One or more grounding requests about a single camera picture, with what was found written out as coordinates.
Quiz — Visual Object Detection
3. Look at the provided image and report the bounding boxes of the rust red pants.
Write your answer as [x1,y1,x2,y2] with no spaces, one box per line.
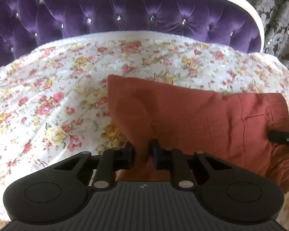
[107,75,289,193]

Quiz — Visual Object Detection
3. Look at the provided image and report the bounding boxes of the floral bed sheet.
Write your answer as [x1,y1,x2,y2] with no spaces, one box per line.
[0,31,289,230]

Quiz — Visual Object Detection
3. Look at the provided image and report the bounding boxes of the grey damask curtain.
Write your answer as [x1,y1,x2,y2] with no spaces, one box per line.
[211,0,289,78]

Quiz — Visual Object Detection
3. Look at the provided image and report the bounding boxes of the purple tufted headboard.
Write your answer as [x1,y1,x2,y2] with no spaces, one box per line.
[0,0,265,67]

